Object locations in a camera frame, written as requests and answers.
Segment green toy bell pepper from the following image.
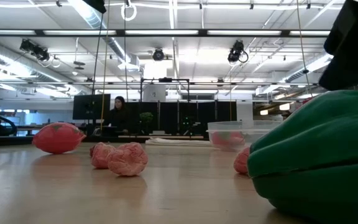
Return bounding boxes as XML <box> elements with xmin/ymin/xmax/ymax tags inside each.
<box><xmin>247</xmin><ymin>89</ymin><xmax>358</xmax><ymax>224</ymax></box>

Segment red toy strawberry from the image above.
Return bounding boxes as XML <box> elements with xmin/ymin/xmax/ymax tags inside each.
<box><xmin>211</xmin><ymin>131</ymin><xmax>246</xmax><ymax>151</ymax></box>

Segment pink ball front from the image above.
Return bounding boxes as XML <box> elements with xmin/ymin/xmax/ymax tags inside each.
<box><xmin>106</xmin><ymin>142</ymin><xmax>149</xmax><ymax>177</ymax></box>

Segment large pink-red toy fruit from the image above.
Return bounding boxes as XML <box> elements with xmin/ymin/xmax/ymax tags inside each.
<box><xmin>32</xmin><ymin>122</ymin><xmax>87</xmax><ymax>155</ymax></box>

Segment clear plastic tupperware container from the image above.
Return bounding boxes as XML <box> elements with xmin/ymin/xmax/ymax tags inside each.
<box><xmin>206</xmin><ymin>119</ymin><xmax>283</xmax><ymax>152</ymax></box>

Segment black ceiling-mounted device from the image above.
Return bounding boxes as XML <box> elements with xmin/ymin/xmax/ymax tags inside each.
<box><xmin>152</xmin><ymin>47</ymin><xmax>165</xmax><ymax>62</ymax></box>
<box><xmin>19</xmin><ymin>38</ymin><xmax>51</xmax><ymax>62</ymax></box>
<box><xmin>227</xmin><ymin>39</ymin><xmax>249</xmax><ymax>64</ymax></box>

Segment black partition panels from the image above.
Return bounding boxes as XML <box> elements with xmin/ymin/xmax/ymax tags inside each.
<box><xmin>126</xmin><ymin>100</ymin><xmax>238</xmax><ymax>137</ymax></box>

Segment white folded cloth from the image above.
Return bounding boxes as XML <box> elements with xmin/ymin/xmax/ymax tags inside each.
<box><xmin>144</xmin><ymin>137</ymin><xmax>213</xmax><ymax>147</ymax></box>

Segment small background green plant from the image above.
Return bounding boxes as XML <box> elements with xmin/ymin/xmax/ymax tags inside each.
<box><xmin>139</xmin><ymin>111</ymin><xmax>154</xmax><ymax>136</ymax></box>

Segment person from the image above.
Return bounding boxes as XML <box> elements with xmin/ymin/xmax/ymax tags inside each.
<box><xmin>103</xmin><ymin>95</ymin><xmax>131</xmax><ymax>135</ymax></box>

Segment black overhead box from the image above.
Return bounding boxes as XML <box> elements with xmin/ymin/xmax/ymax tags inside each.
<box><xmin>82</xmin><ymin>0</ymin><xmax>108</xmax><ymax>14</ymax></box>

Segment black background monitor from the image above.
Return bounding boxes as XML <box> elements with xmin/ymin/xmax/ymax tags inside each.
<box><xmin>72</xmin><ymin>93</ymin><xmax>112</xmax><ymax>121</ymax></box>

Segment black metal table frame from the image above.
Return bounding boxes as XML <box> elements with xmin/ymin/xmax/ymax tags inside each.
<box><xmin>0</xmin><ymin>133</ymin><xmax>213</xmax><ymax>149</ymax></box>

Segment white hanging cable ring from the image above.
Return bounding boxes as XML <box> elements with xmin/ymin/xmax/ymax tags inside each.
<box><xmin>120</xmin><ymin>0</ymin><xmax>138</xmax><ymax>22</ymax></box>

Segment long black cable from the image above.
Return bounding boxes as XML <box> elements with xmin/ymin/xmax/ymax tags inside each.
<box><xmin>90</xmin><ymin>11</ymin><xmax>104</xmax><ymax>96</ymax></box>

